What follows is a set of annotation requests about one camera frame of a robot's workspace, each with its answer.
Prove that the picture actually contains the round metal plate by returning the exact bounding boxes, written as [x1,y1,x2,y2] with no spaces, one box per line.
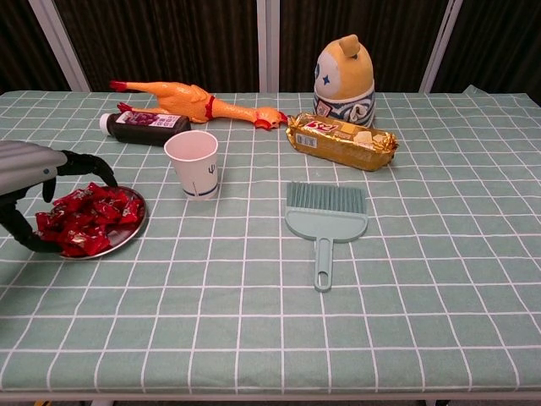
[40,184,148,260]

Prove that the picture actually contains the pile of red candies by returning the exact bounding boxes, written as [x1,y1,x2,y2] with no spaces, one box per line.
[35,181,145,258]

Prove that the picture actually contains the dark juice bottle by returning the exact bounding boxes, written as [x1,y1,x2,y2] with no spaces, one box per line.
[99,110,192,148]

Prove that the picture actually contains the orange rubber chicken toy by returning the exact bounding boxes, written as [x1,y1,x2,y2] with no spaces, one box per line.
[109,80,289,132]

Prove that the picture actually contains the green checked tablecloth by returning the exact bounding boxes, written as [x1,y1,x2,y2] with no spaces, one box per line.
[0,84,541,397]

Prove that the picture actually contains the gold biscuit package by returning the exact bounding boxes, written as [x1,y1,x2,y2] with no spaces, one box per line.
[286,112,400,173]

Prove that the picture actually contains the white paper cup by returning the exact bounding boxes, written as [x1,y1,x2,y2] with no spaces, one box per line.
[163,129,220,201]

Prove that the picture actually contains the green hand brush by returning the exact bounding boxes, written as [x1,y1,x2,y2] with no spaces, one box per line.
[285,181,369,293]

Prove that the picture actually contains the dark brown partition panel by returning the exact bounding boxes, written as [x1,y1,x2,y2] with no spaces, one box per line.
[278,0,449,93]
[54,0,260,93]
[430,0,541,105]
[0,0,71,95]

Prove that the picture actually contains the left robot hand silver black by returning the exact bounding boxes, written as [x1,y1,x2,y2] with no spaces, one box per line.
[0,140,118,254]

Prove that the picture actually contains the white partition post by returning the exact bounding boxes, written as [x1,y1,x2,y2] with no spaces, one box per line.
[418,0,464,93]
[27,0,92,92]
[256,0,281,93]

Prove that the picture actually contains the yellow plush hamster toy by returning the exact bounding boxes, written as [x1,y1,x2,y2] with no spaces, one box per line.
[312,33,376,129]

